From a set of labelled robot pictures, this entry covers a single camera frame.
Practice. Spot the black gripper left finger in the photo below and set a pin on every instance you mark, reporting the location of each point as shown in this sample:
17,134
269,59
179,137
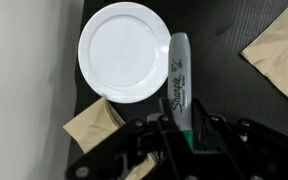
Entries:
117,155

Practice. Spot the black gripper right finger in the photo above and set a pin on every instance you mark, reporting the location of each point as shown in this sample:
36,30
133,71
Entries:
238,148

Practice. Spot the green grey Sharpie marker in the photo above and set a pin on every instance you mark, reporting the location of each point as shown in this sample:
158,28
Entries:
179,84

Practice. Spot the large white plate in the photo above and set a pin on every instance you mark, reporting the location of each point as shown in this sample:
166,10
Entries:
123,52

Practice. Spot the brown paper napkin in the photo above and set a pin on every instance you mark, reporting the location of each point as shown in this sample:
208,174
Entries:
268,53

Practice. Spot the brown napkin near wall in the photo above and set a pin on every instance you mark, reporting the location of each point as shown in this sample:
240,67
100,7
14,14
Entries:
96,123

